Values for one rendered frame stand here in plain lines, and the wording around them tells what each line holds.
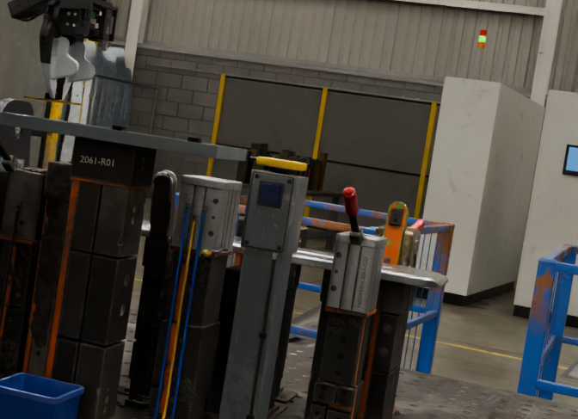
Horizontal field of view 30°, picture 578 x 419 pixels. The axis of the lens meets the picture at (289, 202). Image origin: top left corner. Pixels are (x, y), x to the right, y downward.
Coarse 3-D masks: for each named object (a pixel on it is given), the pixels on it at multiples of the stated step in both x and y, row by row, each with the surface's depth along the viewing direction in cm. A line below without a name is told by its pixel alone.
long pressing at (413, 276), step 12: (144, 228) 187; (240, 240) 194; (240, 252) 182; (300, 252) 191; (312, 252) 192; (324, 252) 195; (300, 264) 180; (312, 264) 179; (324, 264) 179; (384, 264) 190; (384, 276) 176; (396, 276) 175; (408, 276) 175; (420, 276) 175; (432, 276) 182; (444, 276) 188
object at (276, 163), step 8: (256, 160) 153; (264, 160) 153; (272, 160) 153; (280, 160) 152; (288, 160) 156; (272, 168) 155; (280, 168) 152; (288, 168) 152; (296, 168) 152; (304, 168) 156
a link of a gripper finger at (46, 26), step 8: (48, 16) 160; (48, 24) 161; (40, 32) 161; (48, 32) 160; (56, 32) 162; (40, 40) 161; (48, 40) 161; (40, 48) 161; (48, 48) 161; (40, 56) 162; (48, 56) 161
